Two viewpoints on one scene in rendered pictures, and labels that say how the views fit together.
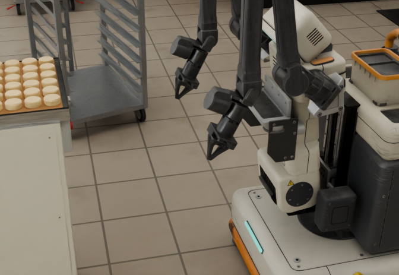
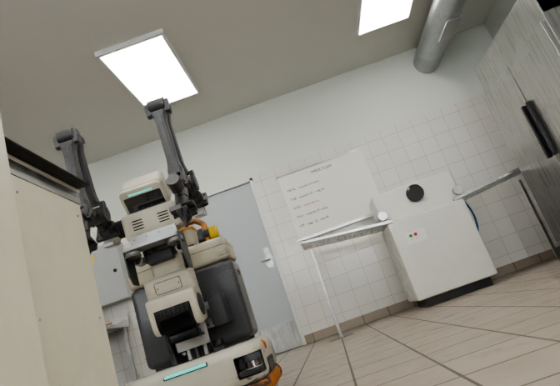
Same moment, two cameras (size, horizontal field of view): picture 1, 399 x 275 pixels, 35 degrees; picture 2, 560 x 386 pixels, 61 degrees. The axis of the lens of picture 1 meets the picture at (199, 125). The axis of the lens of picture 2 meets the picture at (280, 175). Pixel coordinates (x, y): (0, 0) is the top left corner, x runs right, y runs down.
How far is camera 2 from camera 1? 234 cm
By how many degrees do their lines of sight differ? 86
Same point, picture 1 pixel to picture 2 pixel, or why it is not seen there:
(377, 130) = (212, 244)
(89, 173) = not seen: outside the picture
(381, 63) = not seen: hidden behind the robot
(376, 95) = (190, 240)
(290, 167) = (190, 279)
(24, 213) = (77, 303)
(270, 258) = (218, 356)
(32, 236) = (88, 341)
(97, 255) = not seen: outside the picture
